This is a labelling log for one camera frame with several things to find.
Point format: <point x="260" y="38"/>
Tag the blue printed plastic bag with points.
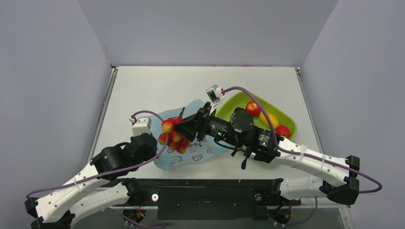
<point x="195" y="152"/>

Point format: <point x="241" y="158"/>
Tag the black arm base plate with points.
<point x="212" y="199"/>

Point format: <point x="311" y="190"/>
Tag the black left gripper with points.
<point x="153" y="155"/>

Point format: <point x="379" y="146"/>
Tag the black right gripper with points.
<point x="203" y="120"/>

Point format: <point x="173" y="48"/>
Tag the red fake strawberry bunch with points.
<point x="174" y="140"/>

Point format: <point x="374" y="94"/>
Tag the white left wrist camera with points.
<point x="140" y="125"/>

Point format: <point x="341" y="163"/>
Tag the small red fake apple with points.
<point x="282" y="130"/>

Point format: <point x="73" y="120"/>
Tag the yellow fake mango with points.
<point x="274" y="120"/>

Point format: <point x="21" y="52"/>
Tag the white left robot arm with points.
<point x="99" y="185"/>

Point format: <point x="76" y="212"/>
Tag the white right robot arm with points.
<point x="330" y="177"/>

